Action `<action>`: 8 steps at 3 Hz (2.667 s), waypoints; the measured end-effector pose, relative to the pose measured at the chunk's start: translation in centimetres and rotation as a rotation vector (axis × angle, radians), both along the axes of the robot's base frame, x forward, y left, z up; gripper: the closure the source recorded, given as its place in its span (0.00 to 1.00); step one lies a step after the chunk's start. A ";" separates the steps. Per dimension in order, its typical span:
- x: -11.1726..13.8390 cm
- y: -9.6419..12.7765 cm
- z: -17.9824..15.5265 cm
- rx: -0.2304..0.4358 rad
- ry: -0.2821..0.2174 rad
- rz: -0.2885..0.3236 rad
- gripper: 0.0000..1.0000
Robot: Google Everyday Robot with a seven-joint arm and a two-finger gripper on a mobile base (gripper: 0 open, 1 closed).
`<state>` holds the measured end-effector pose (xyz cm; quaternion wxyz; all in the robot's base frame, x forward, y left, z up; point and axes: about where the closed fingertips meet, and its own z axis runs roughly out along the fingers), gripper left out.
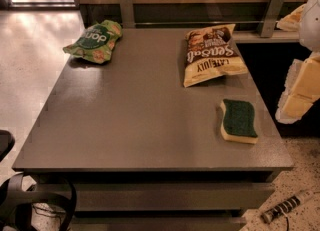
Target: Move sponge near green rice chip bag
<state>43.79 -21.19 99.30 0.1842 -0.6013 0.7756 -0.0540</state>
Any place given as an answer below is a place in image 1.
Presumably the left metal bracket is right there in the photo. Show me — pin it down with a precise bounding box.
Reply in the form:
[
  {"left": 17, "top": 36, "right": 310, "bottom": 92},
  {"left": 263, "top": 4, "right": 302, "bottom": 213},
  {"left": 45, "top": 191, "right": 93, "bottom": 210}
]
[{"left": 119, "top": 0, "right": 136, "bottom": 28}]

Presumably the right metal bracket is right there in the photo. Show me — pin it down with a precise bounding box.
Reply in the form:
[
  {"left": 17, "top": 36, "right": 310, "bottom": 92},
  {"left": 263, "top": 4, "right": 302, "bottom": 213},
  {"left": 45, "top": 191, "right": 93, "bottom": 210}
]
[{"left": 257, "top": 0, "right": 285, "bottom": 38}]

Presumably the brown and white chip bag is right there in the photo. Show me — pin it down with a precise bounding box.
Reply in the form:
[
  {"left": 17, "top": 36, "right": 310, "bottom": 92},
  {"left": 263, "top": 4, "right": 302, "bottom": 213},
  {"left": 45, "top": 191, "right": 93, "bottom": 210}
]
[{"left": 183, "top": 24, "right": 248, "bottom": 88}]

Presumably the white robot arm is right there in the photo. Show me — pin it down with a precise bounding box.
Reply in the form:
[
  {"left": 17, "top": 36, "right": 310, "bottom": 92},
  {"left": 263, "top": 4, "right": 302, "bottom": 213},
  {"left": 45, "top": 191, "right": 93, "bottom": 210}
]
[{"left": 275, "top": 0, "right": 320, "bottom": 124}]

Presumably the black cable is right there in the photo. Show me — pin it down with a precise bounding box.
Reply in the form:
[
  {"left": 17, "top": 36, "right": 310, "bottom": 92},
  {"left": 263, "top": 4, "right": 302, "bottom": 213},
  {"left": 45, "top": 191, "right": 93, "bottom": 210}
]
[{"left": 279, "top": 208, "right": 291, "bottom": 231}]

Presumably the green rice chip bag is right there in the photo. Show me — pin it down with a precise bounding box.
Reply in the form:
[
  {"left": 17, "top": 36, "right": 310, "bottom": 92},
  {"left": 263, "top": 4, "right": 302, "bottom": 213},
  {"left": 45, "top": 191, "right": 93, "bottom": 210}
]
[{"left": 63, "top": 20, "right": 122, "bottom": 64}]

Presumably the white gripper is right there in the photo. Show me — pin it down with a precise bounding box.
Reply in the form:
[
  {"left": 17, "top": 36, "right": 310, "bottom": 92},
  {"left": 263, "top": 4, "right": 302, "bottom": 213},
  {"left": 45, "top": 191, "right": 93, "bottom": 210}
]
[{"left": 274, "top": 3, "right": 320, "bottom": 125}]

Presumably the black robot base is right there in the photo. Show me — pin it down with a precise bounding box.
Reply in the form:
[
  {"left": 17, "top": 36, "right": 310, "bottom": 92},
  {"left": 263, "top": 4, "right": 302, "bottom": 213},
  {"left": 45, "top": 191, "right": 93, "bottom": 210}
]
[{"left": 0, "top": 129, "right": 78, "bottom": 231}]

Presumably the metal bracket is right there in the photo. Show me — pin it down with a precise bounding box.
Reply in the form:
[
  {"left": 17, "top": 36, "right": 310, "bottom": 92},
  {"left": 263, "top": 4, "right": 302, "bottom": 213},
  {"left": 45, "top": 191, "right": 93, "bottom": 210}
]
[
  {"left": 257, "top": 0, "right": 285, "bottom": 38},
  {"left": 119, "top": 0, "right": 136, "bottom": 28}
]

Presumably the green and yellow sponge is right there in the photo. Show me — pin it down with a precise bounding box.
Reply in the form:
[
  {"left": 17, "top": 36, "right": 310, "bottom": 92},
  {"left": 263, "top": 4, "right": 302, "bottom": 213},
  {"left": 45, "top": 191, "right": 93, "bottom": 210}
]
[{"left": 220, "top": 99, "right": 258, "bottom": 144}]

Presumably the white power strip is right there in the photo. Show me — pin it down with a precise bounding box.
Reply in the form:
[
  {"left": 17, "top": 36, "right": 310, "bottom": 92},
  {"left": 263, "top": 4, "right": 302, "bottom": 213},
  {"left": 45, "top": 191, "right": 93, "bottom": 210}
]
[{"left": 261, "top": 190, "right": 314, "bottom": 224}]

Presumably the grey drawer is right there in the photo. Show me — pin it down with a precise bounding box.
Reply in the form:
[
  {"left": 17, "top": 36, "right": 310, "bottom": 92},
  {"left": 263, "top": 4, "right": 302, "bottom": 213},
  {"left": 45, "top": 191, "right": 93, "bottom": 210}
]
[
  {"left": 71, "top": 217, "right": 246, "bottom": 231},
  {"left": 27, "top": 182, "right": 276, "bottom": 213}
]

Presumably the lower grey drawer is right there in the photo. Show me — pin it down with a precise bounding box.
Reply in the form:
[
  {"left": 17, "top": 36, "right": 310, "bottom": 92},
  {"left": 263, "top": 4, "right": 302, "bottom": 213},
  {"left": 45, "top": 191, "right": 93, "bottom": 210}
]
[{"left": 71, "top": 217, "right": 246, "bottom": 231}]

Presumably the upper grey drawer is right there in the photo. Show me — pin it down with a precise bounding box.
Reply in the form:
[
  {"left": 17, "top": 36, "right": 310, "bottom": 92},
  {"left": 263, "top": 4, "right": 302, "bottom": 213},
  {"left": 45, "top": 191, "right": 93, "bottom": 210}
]
[{"left": 27, "top": 182, "right": 276, "bottom": 213}]

